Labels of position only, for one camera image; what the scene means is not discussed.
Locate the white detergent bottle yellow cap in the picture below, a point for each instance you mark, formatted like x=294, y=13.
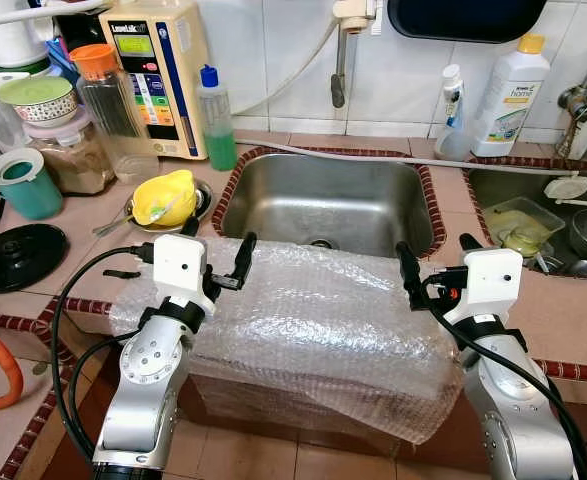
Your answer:
x=513, y=100

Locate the small glass jar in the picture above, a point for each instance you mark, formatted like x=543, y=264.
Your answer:
x=523, y=242

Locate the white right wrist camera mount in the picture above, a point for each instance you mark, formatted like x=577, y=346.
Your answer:
x=488, y=280

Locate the white electric kettle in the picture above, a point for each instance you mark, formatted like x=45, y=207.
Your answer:
x=8, y=40

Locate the white sink strainer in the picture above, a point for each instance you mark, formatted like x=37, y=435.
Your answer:
x=568, y=187

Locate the teal cup white lid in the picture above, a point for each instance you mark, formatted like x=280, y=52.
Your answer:
x=28, y=195

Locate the round steel plate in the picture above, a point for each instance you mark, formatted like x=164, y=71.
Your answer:
x=203, y=200

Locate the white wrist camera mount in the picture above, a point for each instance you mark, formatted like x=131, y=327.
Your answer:
x=178, y=270
x=488, y=280

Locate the brown powder jar pink lid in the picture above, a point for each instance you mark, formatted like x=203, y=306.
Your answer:
x=73, y=165

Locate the wall tap with lever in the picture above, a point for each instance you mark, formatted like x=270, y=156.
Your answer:
x=340, y=70

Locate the patterned bowl green lid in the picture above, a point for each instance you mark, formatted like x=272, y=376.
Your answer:
x=38, y=95

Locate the green soap bottle blue cap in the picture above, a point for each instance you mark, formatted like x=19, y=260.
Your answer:
x=220, y=140

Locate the chrome sink faucet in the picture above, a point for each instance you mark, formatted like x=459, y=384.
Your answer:
x=578, y=100

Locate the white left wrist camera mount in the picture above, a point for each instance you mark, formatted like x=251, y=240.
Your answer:
x=178, y=270

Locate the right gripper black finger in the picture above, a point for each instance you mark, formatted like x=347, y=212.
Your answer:
x=470, y=243
x=409, y=268

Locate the stainless steel sink basin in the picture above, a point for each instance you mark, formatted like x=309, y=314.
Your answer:
x=323, y=195
x=503, y=190

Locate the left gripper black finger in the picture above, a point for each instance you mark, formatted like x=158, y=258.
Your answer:
x=190, y=227
x=245, y=255

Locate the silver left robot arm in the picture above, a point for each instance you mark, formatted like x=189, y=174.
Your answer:
x=143, y=380

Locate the black round kettle base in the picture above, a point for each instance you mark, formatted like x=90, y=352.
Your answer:
x=18, y=258

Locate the cream water ionizer machine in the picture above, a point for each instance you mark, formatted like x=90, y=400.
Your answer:
x=173, y=40

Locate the black hanging pan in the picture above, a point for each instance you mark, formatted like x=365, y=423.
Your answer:
x=463, y=18

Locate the small white pump bottle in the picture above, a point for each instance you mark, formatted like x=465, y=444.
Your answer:
x=453, y=110

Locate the clear bubble wrap sheet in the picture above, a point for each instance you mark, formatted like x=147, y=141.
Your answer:
x=323, y=320

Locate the clear plastic food container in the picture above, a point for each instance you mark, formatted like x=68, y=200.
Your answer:
x=518, y=215

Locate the clear jar orange lid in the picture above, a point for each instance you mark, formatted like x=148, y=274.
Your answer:
x=113, y=110

